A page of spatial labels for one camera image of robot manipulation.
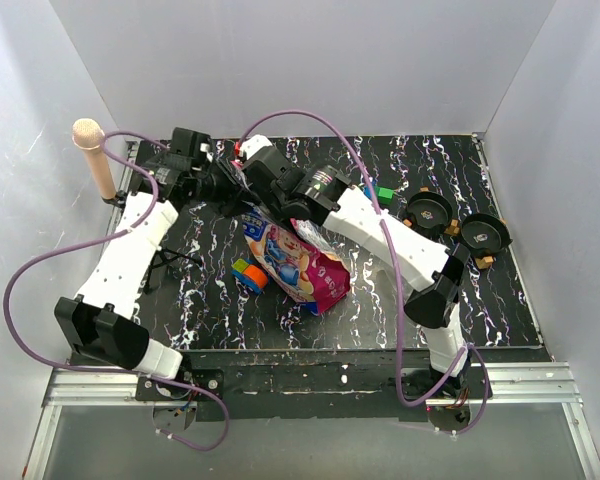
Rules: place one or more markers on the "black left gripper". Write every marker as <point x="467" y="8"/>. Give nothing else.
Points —
<point x="236" y="193"/>

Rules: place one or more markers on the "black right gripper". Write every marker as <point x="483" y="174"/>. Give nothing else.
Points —
<point x="272" y="211"/>

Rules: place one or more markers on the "pink pet food bag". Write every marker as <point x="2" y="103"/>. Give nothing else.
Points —
<point x="314" y="279"/>

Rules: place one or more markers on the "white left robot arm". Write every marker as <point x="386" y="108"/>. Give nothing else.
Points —
<point x="97" y="322"/>

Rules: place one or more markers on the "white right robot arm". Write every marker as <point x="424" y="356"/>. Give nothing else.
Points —
<point x="324" y="197"/>

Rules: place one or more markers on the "colourful cube toy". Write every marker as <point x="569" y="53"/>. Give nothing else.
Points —
<point x="250" y="275"/>

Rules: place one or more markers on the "blue green toy blocks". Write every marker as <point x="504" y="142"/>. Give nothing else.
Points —
<point x="383" y="195"/>

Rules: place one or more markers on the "pink microphone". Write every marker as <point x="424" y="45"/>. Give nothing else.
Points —
<point x="88" y="136"/>

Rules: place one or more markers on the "black bowl with logo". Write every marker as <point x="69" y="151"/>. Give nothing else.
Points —
<point x="429" y="214"/>

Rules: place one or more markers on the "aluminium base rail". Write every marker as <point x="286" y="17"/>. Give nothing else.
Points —
<point x="299" y="386"/>

